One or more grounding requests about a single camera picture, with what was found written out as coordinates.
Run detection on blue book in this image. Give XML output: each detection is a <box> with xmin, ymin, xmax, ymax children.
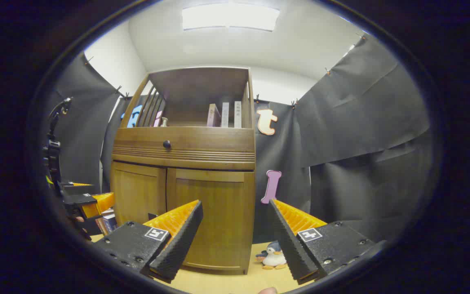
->
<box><xmin>103</xmin><ymin>209</ymin><xmax>118</xmax><ymax>234</ymax></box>

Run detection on ceiling light panel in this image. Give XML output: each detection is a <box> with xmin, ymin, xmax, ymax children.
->
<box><xmin>182</xmin><ymin>4</ymin><xmax>280</xmax><ymax>32</ymax></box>

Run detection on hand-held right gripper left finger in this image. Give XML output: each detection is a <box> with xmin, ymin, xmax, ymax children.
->
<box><xmin>94</xmin><ymin>200</ymin><xmax>204</xmax><ymax>284</ymax></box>

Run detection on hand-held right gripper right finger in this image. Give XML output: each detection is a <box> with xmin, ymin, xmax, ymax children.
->
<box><xmin>268</xmin><ymin>199</ymin><xmax>386</xmax><ymax>285</ymax></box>

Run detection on black backdrop cloth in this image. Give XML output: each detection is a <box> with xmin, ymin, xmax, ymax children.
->
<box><xmin>47</xmin><ymin>35</ymin><xmax>433</xmax><ymax>245</ymax></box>

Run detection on penguin plush toy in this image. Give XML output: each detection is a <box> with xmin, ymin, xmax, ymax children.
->
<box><xmin>255</xmin><ymin>241</ymin><xmax>288</xmax><ymax>270</ymax></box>

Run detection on wooden cabinet door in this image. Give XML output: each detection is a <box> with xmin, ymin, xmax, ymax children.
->
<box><xmin>110</xmin><ymin>161</ymin><xmax>167</xmax><ymax>227</ymax></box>
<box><xmin>166</xmin><ymin>167</ymin><xmax>256</xmax><ymax>271</ymax></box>

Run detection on wooden double-door shoe cabinet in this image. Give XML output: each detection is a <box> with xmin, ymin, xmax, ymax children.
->
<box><xmin>110</xmin><ymin>67</ymin><xmax>257</xmax><ymax>275</ymax></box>

